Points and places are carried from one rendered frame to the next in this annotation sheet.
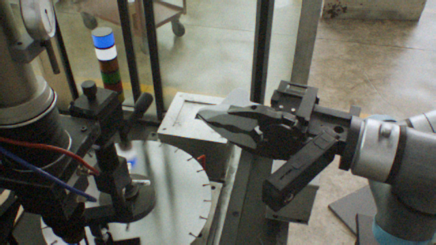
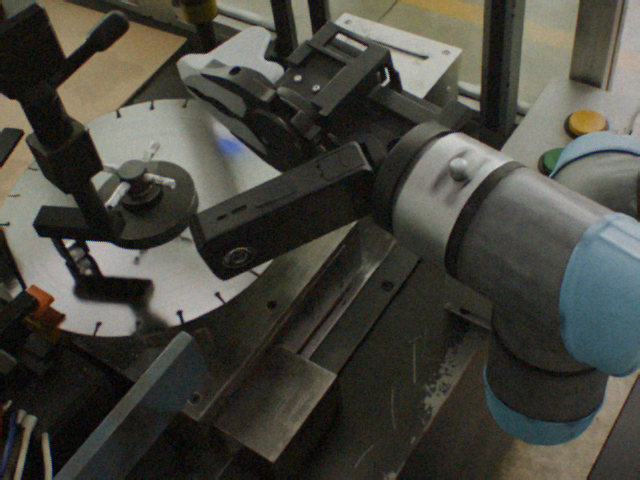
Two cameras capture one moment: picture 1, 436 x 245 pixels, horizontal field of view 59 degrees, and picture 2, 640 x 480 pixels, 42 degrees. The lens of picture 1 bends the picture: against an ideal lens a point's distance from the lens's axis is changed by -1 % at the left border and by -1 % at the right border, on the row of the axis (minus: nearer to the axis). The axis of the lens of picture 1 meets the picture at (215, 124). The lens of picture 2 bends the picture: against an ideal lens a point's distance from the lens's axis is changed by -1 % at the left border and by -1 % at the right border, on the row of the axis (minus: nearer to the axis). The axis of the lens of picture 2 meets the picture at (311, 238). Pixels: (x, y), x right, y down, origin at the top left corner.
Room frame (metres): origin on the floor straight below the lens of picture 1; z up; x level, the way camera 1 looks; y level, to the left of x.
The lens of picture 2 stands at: (0.03, -0.28, 1.58)
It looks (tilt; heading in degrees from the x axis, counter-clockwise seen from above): 50 degrees down; 30
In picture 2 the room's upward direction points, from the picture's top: 11 degrees counter-clockwise
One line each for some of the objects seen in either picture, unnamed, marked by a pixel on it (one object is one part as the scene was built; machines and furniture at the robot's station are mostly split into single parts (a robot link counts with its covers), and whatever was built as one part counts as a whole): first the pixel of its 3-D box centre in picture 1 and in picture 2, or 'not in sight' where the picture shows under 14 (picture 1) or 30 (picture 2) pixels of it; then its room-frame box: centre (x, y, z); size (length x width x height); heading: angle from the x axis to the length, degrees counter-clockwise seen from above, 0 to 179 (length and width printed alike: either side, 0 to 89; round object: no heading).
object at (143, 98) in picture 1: (125, 111); (72, 42); (0.43, 0.13, 1.21); 0.08 x 0.06 x 0.03; 167
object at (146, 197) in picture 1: (127, 192); (142, 195); (0.48, 0.17, 0.96); 0.11 x 0.11 x 0.03
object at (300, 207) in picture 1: (294, 160); (542, 206); (0.70, -0.21, 0.82); 0.28 x 0.11 x 0.15; 167
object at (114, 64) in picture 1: (107, 62); not in sight; (0.78, 0.25, 1.08); 0.05 x 0.04 x 0.03; 77
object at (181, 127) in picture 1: (200, 136); (369, 115); (0.80, 0.04, 0.82); 0.18 x 0.18 x 0.15; 77
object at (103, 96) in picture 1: (103, 141); (35, 91); (0.41, 0.16, 1.17); 0.06 x 0.05 x 0.20; 158
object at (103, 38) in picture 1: (103, 37); not in sight; (0.78, 0.25, 1.14); 0.05 x 0.04 x 0.03; 77
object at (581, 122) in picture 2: not in sight; (586, 127); (0.77, -0.24, 0.90); 0.04 x 0.04 x 0.02
